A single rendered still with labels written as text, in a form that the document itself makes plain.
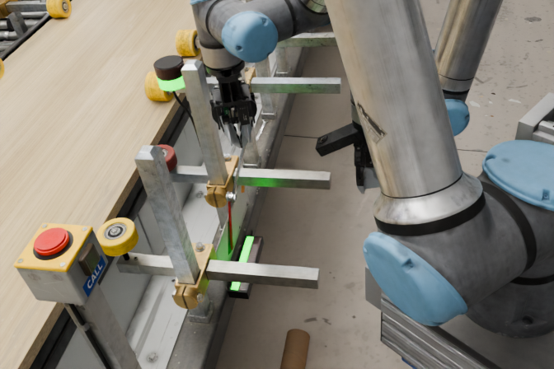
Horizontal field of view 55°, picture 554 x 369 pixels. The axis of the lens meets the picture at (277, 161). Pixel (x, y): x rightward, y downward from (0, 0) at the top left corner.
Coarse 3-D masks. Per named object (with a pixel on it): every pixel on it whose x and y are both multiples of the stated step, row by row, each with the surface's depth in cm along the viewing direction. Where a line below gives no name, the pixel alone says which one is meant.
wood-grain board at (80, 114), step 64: (128, 0) 209; (64, 64) 172; (128, 64) 167; (0, 128) 146; (64, 128) 143; (128, 128) 140; (0, 192) 125; (64, 192) 122; (128, 192) 123; (0, 256) 109; (0, 320) 96
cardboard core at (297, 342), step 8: (288, 336) 182; (296, 336) 180; (304, 336) 181; (288, 344) 179; (296, 344) 178; (304, 344) 179; (288, 352) 176; (296, 352) 176; (304, 352) 177; (288, 360) 174; (296, 360) 174; (304, 360) 176; (280, 368) 174; (288, 368) 171; (296, 368) 172; (304, 368) 175
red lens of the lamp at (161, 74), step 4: (180, 56) 108; (180, 64) 105; (156, 68) 105; (172, 68) 104; (176, 68) 104; (180, 68) 105; (156, 72) 106; (160, 72) 105; (164, 72) 104; (168, 72) 104; (172, 72) 104; (176, 72) 105; (180, 72) 105; (160, 76) 105; (164, 76) 105; (168, 76) 105; (172, 76) 105; (176, 76) 105; (180, 76) 106
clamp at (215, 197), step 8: (232, 160) 130; (232, 168) 127; (232, 176) 127; (208, 184) 124; (216, 184) 123; (224, 184) 123; (232, 184) 127; (208, 192) 122; (216, 192) 121; (224, 192) 123; (208, 200) 123; (216, 200) 123; (224, 200) 122
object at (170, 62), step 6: (162, 60) 107; (168, 60) 106; (174, 60) 106; (180, 60) 106; (156, 66) 105; (162, 66) 105; (168, 66) 105; (174, 66) 104; (186, 96) 109; (180, 102) 112; (186, 108) 112; (192, 120) 114; (198, 138) 117
